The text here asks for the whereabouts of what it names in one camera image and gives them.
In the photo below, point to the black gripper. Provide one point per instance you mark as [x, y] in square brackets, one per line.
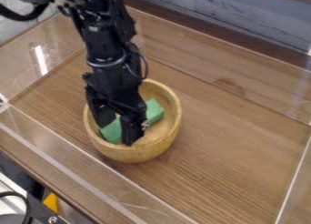
[112, 92]

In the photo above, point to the clear acrylic tray wall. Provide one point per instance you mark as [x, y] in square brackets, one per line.
[115, 193]

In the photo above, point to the black device with screw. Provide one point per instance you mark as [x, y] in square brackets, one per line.
[42, 215]

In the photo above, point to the green rectangular block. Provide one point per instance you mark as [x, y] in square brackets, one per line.
[110, 132]

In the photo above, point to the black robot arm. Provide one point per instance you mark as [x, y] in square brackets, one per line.
[101, 21]

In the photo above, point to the brown wooden bowl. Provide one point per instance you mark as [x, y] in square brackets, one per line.
[159, 134]

